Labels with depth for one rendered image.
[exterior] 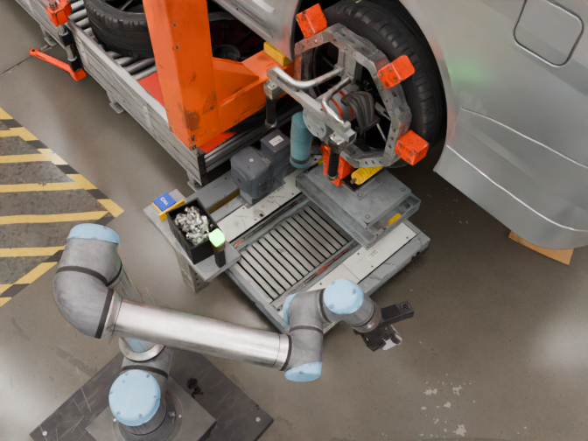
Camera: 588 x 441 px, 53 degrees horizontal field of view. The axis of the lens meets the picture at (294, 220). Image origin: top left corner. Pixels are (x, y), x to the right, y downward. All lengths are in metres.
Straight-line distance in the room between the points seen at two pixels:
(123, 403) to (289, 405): 0.85
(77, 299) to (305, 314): 0.55
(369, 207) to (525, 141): 1.03
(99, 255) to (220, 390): 0.96
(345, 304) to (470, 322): 1.38
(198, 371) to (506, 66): 1.46
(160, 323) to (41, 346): 1.44
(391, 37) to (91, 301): 1.27
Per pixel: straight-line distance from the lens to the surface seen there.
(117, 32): 3.33
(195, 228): 2.23
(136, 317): 1.40
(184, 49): 2.19
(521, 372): 2.77
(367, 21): 2.10
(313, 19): 2.20
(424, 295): 2.80
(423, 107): 2.08
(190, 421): 2.11
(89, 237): 1.44
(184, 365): 2.28
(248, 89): 2.55
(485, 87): 1.89
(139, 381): 1.89
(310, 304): 1.53
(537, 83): 1.78
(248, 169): 2.60
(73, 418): 2.31
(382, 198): 2.77
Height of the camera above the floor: 2.41
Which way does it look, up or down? 55 degrees down
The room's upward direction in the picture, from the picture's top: 3 degrees clockwise
